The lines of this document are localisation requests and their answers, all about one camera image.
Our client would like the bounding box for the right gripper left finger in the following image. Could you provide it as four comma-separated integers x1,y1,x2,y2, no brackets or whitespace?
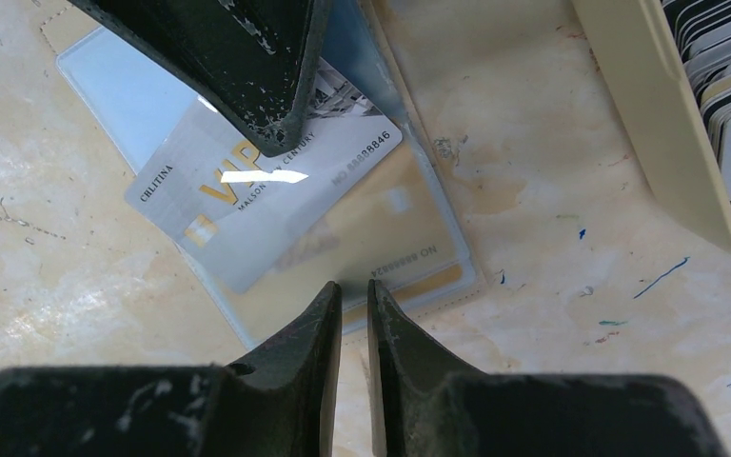
0,283,342,456

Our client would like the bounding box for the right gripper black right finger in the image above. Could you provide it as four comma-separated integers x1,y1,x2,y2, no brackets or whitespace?
367,280,726,456

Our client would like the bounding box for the silver VIP credit card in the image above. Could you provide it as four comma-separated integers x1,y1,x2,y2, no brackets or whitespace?
125,63,403,293

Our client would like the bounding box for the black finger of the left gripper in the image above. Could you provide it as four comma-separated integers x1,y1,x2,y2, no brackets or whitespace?
74,0,332,157

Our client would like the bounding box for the cream oval card tray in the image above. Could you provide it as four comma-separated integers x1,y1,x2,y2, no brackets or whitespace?
573,0,731,254

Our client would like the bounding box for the gold credit card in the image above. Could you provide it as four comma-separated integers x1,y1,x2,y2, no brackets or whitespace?
213,141,471,345
343,263,476,332

